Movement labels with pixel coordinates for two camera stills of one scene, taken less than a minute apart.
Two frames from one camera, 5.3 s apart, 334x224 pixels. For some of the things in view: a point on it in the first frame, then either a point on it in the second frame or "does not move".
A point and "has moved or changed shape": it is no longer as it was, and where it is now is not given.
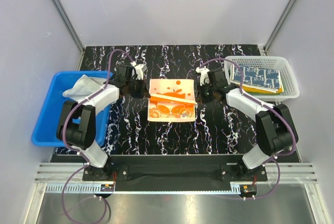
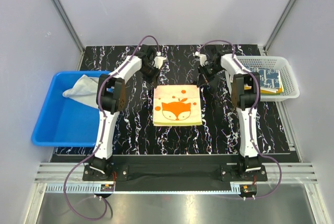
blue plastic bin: [45, 131] does not move
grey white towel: [84, 87] does not move
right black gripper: [202, 89] -> [203, 77]
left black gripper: [143, 92] -> [153, 79]
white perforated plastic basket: [291, 88] does not move
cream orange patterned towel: [171, 100] has moved or changed shape
